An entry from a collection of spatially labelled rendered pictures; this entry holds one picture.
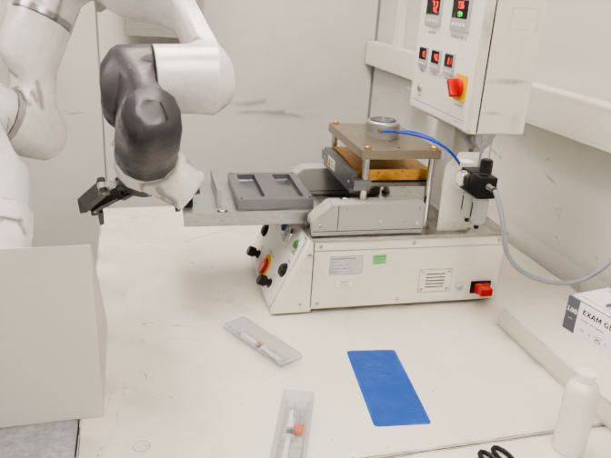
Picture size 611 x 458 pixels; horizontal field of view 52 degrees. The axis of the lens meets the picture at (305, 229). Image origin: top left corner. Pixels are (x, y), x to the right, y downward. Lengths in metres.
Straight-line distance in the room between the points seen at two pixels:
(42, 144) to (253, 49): 1.67
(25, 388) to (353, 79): 2.21
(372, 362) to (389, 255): 0.26
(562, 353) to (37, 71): 1.11
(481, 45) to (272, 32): 1.60
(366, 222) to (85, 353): 0.63
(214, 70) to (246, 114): 1.97
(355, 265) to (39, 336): 0.66
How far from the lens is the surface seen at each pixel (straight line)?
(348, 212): 1.32
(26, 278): 0.99
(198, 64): 0.89
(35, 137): 1.26
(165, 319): 1.36
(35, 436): 1.10
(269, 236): 1.55
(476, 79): 1.35
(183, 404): 1.12
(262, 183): 1.44
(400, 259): 1.39
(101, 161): 2.86
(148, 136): 0.81
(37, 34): 1.25
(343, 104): 2.96
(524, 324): 1.38
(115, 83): 0.87
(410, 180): 1.41
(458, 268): 1.47
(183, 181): 0.94
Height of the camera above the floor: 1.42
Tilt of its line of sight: 21 degrees down
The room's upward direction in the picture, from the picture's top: 3 degrees clockwise
